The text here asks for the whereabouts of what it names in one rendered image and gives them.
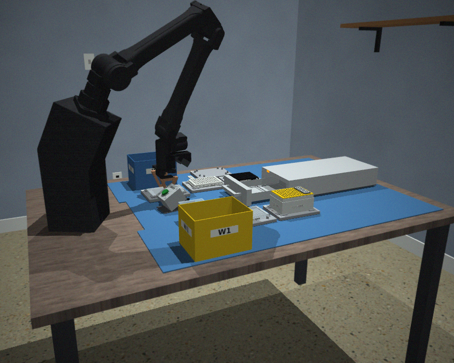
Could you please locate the blue bench mat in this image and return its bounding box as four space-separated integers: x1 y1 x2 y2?
107 173 444 273

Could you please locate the yellow open-top bin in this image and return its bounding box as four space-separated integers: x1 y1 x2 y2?
178 196 253 262

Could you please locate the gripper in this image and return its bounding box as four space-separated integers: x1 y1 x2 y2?
151 153 178 188

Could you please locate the blue open-top bin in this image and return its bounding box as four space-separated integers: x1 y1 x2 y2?
127 152 159 190

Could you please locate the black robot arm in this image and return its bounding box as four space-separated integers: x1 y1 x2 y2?
73 0 225 169

